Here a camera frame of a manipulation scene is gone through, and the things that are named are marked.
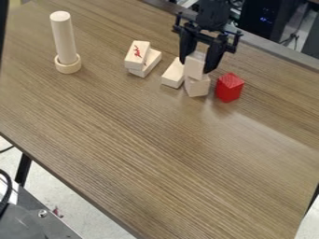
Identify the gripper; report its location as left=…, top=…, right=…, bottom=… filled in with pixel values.
left=172, top=0, right=244, bottom=75

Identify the plain wooden cube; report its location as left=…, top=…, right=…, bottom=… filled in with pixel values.
left=183, top=51, right=213, bottom=82
left=183, top=74, right=213, bottom=98

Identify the red cube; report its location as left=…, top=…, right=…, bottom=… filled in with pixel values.
left=214, top=72, right=246, bottom=104

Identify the wooden block with red mark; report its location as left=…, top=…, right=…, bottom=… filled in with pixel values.
left=123, top=40, right=152, bottom=71

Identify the black computer case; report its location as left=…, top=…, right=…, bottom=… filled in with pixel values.
left=236, top=0, right=302, bottom=43

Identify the wooden cylinder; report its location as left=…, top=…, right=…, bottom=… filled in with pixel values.
left=49, top=10, right=80, bottom=65

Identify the wooden ring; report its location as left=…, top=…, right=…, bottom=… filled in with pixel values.
left=53, top=53, right=84, bottom=75

